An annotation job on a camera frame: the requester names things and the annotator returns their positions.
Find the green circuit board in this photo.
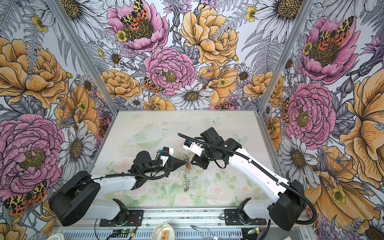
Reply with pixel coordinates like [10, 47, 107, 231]
[113, 228, 135, 238]

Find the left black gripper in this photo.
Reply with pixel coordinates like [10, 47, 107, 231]
[144, 155, 187, 177]

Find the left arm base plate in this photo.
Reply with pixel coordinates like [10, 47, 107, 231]
[99, 210, 144, 227]

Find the white round dish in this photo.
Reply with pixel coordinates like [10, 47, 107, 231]
[151, 223, 177, 240]

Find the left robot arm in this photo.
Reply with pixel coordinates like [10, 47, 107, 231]
[49, 148, 187, 227]

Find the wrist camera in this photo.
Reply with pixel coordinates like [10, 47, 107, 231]
[157, 147, 174, 167]
[183, 140, 207, 157]

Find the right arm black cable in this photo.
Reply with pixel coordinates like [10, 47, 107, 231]
[177, 132, 318, 226]

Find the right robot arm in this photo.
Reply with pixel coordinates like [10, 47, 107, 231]
[184, 128, 318, 231]

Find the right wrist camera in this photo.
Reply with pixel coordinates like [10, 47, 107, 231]
[183, 140, 207, 157]

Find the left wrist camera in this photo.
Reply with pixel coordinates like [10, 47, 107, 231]
[157, 147, 174, 167]

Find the aluminium front rail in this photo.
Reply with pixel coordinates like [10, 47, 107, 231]
[60, 204, 296, 231]

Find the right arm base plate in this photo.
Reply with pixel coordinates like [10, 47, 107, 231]
[224, 209, 267, 226]

